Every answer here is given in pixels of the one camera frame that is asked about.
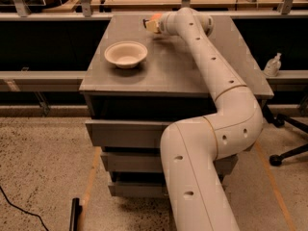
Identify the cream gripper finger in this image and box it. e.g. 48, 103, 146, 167
145, 20, 161, 34

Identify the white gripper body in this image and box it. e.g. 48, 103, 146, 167
159, 12, 177, 35

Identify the orange fruit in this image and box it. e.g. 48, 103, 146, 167
150, 13, 162, 20

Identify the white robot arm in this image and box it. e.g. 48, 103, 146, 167
145, 8, 263, 231

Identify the dark rxbar blueberry wrapper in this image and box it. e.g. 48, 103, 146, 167
142, 19, 149, 29

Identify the white paper bowl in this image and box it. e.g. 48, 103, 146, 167
104, 41, 148, 69

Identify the grey drawer cabinet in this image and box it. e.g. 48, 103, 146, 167
79, 13, 274, 201

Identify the clear sanitizer bottle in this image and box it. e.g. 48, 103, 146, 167
264, 53, 281, 77

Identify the top grey drawer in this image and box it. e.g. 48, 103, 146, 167
85, 118, 264, 152

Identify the grey drawer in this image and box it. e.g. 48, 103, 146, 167
101, 152, 238, 175
108, 182, 168, 198
85, 118, 264, 152

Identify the middle grey drawer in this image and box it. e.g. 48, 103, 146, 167
101, 152, 238, 175

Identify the black office chair base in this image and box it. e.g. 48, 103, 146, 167
262, 105, 308, 167

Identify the bottom grey drawer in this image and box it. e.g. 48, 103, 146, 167
108, 182, 168, 198

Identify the black bar on floor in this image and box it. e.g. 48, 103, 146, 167
69, 198, 82, 231

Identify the metal railing frame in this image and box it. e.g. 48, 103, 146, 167
0, 0, 308, 20

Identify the black floor cable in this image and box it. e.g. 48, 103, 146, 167
0, 184, 51, 231

